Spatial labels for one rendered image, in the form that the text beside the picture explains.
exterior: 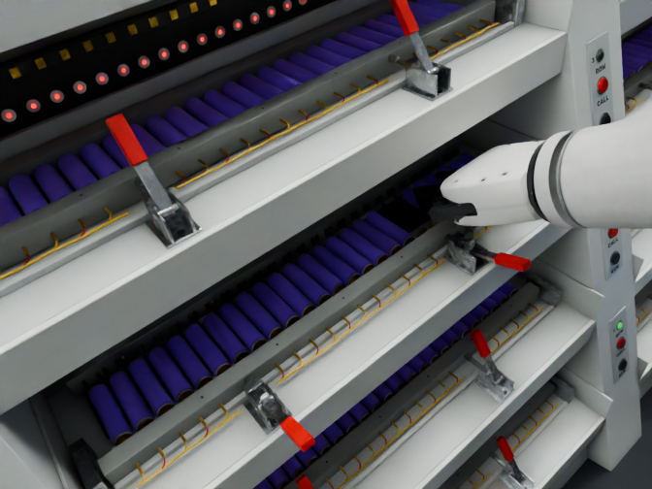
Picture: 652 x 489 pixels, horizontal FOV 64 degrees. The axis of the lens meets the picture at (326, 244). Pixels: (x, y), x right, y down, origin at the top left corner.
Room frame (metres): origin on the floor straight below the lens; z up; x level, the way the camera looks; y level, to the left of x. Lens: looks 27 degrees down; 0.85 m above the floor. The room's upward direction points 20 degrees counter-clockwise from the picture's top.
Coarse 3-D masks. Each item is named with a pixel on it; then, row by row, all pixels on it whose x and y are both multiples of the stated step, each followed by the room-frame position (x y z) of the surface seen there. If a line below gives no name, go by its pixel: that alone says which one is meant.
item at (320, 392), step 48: (480, 144) 0.67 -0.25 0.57; (480, 240) 0.51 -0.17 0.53; (528, 240) 0.49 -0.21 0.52; (432, 288) 0.46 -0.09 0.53; (480, 288) 0.46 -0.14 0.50; (336, 336) 0.43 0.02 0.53; (384, 336) 0.41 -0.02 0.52; (432, 336) 0.43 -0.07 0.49; (96, 384) 0.44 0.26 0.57; (192, 384) 0.41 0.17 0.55; (288, 384) 0.39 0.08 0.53; (336, 384) 0.38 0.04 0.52; (48, 432) 0.36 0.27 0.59; (96, 432) 0.39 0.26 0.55; (240, 432) 0.35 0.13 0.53; (96, 480) 0.32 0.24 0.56; (192, 480) 0.32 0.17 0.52; (240, 480) 0.33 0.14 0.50
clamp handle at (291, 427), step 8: (264, 400) 0.35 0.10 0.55; (272, 400) 0.36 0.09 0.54; (264, 408) 0.35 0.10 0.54; (272, 408) 0.35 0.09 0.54; (280, 408) 0.34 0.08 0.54; (272, 416) 0.34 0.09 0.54; (280, 416) 0.33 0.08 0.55; (288, 416) 0.33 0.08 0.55; (280, 424) 0.32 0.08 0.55; (288, 424) 0.32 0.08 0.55; (296, 424) 0.32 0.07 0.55; (288, 432) 0.31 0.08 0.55; (296, 432) 0.31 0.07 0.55; (304, 432) 0.30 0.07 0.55; (296, 440) 0.30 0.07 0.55; (304, 440) 0.30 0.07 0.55; (312, 440) 0.30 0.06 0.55; (304, 448) 0.29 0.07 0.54
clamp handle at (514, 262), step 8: (472, 248) 0.47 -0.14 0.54; (480, 256) 0.46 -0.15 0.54; (488, 256) 0.45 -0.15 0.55; (496, 256) 0.44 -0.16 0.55; (504, 256) 0.43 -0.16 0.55; (512, 256) 0.43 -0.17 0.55; (504, 264) 0.43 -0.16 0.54; (512, 264) 0.42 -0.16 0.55; (520, 264) 0.41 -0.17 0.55; (528, 264) 0.41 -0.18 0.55
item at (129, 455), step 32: (448, 224) 0.51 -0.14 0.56; (416, 256) 0.48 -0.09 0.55; (352, 288) 0.45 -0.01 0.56; (384, 288) 0.46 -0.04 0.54; (320, 320) 0.42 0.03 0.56; (256, 352) 0.41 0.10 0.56; (288, 352) 0.41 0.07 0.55; (320, 352) 0.40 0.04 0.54; (224, 384) 0.38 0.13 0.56; (160, 416) 0.37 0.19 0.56; (192, 416) 0.36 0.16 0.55; (128, 448) 0.34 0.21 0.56; (160, 448) 0.35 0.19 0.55
